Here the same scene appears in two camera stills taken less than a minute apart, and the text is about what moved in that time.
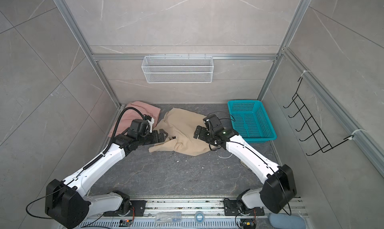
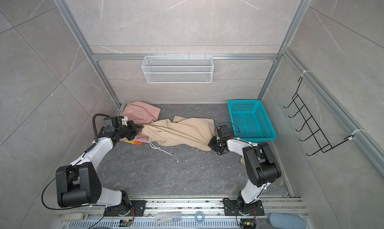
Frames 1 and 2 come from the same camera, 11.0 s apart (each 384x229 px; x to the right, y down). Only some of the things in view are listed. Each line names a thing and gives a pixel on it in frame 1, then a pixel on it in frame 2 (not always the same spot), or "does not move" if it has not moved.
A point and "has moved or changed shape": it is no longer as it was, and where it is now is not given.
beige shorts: [180, 125] has moved or changed shape
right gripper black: [203, 130] -> [212, 144]
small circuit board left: [125, 223] does not move
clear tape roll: [199, 217] does not move
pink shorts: [125, 120] does not move
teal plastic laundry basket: [251, 121] does not move
